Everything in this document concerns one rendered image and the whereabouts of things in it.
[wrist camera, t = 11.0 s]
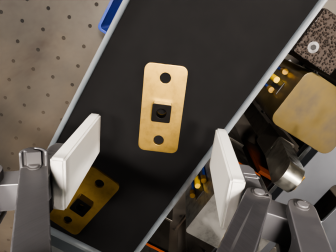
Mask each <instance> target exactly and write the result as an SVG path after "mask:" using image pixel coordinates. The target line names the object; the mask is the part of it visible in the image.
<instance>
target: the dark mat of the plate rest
mask: <svg viewBox="0 0 336 252"><path fill-rule="evenodd" d="M317 2H318V0H130V1H129V3H128V5H127V7H126V9H125V11H124V13H123V15H122V17H121V19H120V21H119V23H118V25H117V27H116V29H115V30H114V32H113V34H112V36H111V38H110V40H109V42H108V44H107V46H106V48H105V50H104V52H103V54H102V56H101V57H100V59H99V61H98V63H97V65H96V67H95V69H94V71H93V73H92V75H91V77H90V79H89V81H88V83H87V85H86V86H85V88H84V90H83V92H82V94H81V96H80V98H79V100H78V102H77V104H76V106H75V108H74V110H73V112H72V114H71V115H70V117H69V119H68V121H67V123H66V125H65V127H64V129H63V131H62V133H61V135H60V137H59V139H58V141H57V143H61V144H64V143H65V142H66V141H67V140H68V139H69V138H70V137H71V135H72V134H73V133H74V132H75V131H76V130H77V129H78V128H79V126H80V125H81V124H82V123H83V122H84V121H85V120H86V119H87V117H88V116H89V115H91V114H99V116H100V147H99V153H98V155H97V157H96V159H95V160H94V162H93V164H92V165H91V166H94V167H96V168H98V169H99V170H101V171H102V172H103V173H105V174H106V175H108V176H109V177H110V178H112V179H113V180H115V181H116V182H117V183H118V184H119V189H118V191H117V192H116V193H115V194H114V195H113V196H112V197H111V199H110V200H109V201H108V202H107V203H106V204H105V205H104V206H103V207H102V208H101V209H100V211H99V212H98V213H97V214H96V215H95V216H94V217H93V218H92V219H91V220H90V222H89V223H88V224H87V225H86V226H85V227H84V228H83V229H82V230H81V231H80V233H78V234H72V233H70V232H69V231H67V230H66V229H64V228H63V227H61V226H59V225H58V224H56V223H55V222H53V221H52V220H50V226H51V227H52V228H54V229H57V230H59V231H61V232H63V233H65V234H67V235H69V236H71V237H73V238H75V239H77V240H79V241H81V242H83V243H85V244H87V245H89V246H91V247H93V248H95V249H97V250H99V251H101V252H134V251H135V249H136V248H137V246H138V245H139V244H140V242H141V241H142V240H143V238H144V237H145V236H146V234H147V233H148V231H149V230H150V229H151V227H152V226H153V225H154V223H155V222H156V221H157V219H158V218H159V217H160V215H161V214H162V212H163V211H164V210H165V208H166V207H167V206H168V204H169V203H170V202H171V200H172V199H173V197H174V196H175V195H176V193H177V192H178V191H179V189H180V188H181V187H182V185H183V184H184V183H185V181H186V180H187V178H188V177H189V176H190V174H191V173H192V172H193V170H194V169H195V168H196V166H197V165H198V163H199V162H200V161H201V159H202V158H203V157H204V155H205V154H206V153H207V151H208V150H209V149H210V147H211V146H212V144H213V143H214V138H215V133H216V130H217V129H224V128H225V127H226V125H227V124H228V123H229V121H230V120H231V119H232V117H233V116H234V114H235V113H236V112H237V110H238V109H239V108H240V106H241V105H242V104H243V102H244V101H245V100H246V98H247V97H248V95H249V94H250V93H251V91H252V90H253V89H254V87H255V86H256V85H257V83H258V82H259V80H260V79H261V78H262V76H263V75H264V74H265V72H266V71H267V70H268V68H269V67H270V66H271V64H272V63H273V61H274V60H275V59H276V57H277V56H278V55H279V53H280V52H281V51H282V49H283V48H284V46H285V45H286V44H287V42H288V41H289V40H290V38H291V37H292V36H293V34H294V33H295V32H296V30H297V29H298V27H299V26H300V25H301V23H302V22H303V21H304V19H305V18H306V17H307V15H308V14H309V12H310V11H311V10H312V8H313V7H314V6H315V4H316V3H317ZM148 63H160V64H169V65H177V66H184V67H185V68H186V69H187V81H186V88H185V96H184V103H183V111H182V118H181V126H180V133H179V140H178V148H177V151H176V152H174V153H168V152H159V151H151V150H143V149H141V148H140V147H139V132H140V120H141V108H142V96H143V84H144V72H145V66H146V65H147V64H148Z"/></svg>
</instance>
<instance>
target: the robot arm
mask: <svg viewBox="0 0 336 252"><path fill-rule="evenodd" d="M100 131H101V116H100V115H99V114H96V113H91V114H90V115H89V116H88V117H87V119H86V120H85V121H84V122H83V123H82V124H81V125H80V126H79V127H78V129H77V130H76V131H75V132H74V133H73V134H72V135H71V136H70V138H69V139H68V140H67V141H66V142H65V143H55V144H53V145H51V146H50V147H49V148H48V149H47V150H46V149H44V148H42V147H28V148H25V149H22V150H21V151H20V152H19V153H18V155H19V170H17V171H3V166H2V165H1V164H0V224H1V222H2V220H3V219H4V217H5V215H6V213H7V211H14V210H15V211H14V220H13V229H12V237H11V246H10V252H52V245H51V223H50V202H49V200H50V199H51V207H53V209H55V210H65V209H66V208H67V207H68V205H69V203H70V201H71V200H72V198H73V196H74V195H75V193H76V191H77V190H78V188H79V186H80V184H81V183H82V181H83V179H84V178H85V176H86V174H87V173H88V171H89V169H90V167H91V166H92V164H93V162H94V161H95V159H96V157H97V156H98V154H99V152H100ZM209 167H210V172H211V178H212V184H213V189H214V195H215V201H216V206H217V212H218V218H219V223H220V227H221V228H222V230H226V232H225V234H224V236H223V238H222V240H221V242H220V244H219V246H218V248H217V250H216V252H257V251H258V247H259V244H260V240H261V238H263V239H266V240H268V241H271V242H274V243H276V244H275V246H276V252H333V250H332V248H331V245H330V243H329V240H328V238H327V235H326V233H325V230H324V228H323V225H322V223H321V220H320V218H319V215H318V212H317V210H316V208H315V207H314V206H313V205H312V204H311V203H309V202H308V201H306V200H302V199H298V198H293V199H290V200H289V201H288V203H287V204H283V203H280V202H277V201H274V200H272V195H271V194H270V193H269V192H268V191H267V190H265V189H263V188H262V186H261V184H260V182H259V180H258V177H257V176H256V173H255V171H254V169H253V168H251V167H250V166H249V165H245V164H239V163H238V160H237V157H236V155H235V152H234V149H233V147H232V144H231V141H230V138H229V136H228V133H227V131H226V129H221V128H218V129H217V130H215V136H214V141H213V147H212V152H211V158H210V163H209Z"/></svg>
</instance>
